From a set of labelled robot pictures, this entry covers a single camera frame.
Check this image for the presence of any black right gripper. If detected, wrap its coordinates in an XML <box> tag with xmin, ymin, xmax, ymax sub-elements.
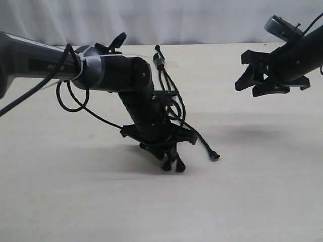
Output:
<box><xmin>235</xmin><ymin>45</ymin><xmax>310</xmax><ymax>97</ymax></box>

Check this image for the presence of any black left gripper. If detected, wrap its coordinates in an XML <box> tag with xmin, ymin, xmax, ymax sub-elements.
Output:
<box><xmin>120</xmin><ymin>122</ymin><xmax>197</xmax><ymax>166</ymax></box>

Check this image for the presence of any black rope strand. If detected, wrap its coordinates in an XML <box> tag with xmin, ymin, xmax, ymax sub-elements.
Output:
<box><xmin>154</xmin><ymin>45</ymin><xmax>221</xmax><ymax>162</ymax></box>
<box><xmin>155</xmin><ymin>60</ymin><xmax>186</xmax><ymax>172</ymax></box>
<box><xmin>152</xmin><ymin>53</ymin><xmax>175</xmax><ymax>172</ymax></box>

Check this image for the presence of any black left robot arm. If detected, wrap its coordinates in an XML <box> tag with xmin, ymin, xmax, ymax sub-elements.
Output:
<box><xmin>1</xmin><ymin>32</ymin><xmax>197</xmax><ymax>172</ymax></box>

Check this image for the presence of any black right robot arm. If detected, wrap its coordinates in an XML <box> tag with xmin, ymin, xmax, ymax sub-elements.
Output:
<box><xmin>235</xmin><ymin>26</ymin><xmax>322</xmax><ymax>97</ymax></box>

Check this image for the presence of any clear tape strip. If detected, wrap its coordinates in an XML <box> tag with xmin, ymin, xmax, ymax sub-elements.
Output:
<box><xmin>138</xmin><ymin>55</ymin><xmax>180</xmax><ymax>68</ymax></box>

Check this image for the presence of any white backdrop curtain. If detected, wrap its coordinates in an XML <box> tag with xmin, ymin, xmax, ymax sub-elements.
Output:
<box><xmin>1</xmin><ymin>1</ymin><xmax>322</xmax><ymax>45</ymax></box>

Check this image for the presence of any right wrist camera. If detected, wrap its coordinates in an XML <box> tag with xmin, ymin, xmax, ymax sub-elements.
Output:
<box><xmin>264</xmin><ymin>15</ymin><xmax>303</xmax><ymax>41</ymax></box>

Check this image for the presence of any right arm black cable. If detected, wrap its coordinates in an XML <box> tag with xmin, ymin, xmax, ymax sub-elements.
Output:
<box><xmin>300</xmin><ymin>11</ymin><xmax>323</xmax><ymax>38</ymax></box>

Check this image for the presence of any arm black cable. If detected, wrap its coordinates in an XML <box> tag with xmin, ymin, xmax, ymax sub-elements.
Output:
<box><xmin>0</xmin><ymin>44</ymin><xmax>127</xmax><ymax>129</ymax></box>
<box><xmin>300</xmin><ymin>11</ymin><xmax>323</xmax><ymax>38</ymax></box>

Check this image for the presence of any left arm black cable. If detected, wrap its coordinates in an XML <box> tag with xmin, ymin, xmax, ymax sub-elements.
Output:
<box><xmin>0</xmin><ymin>44</ymin><xmax>127</xmax><ymax>129</ymax></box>

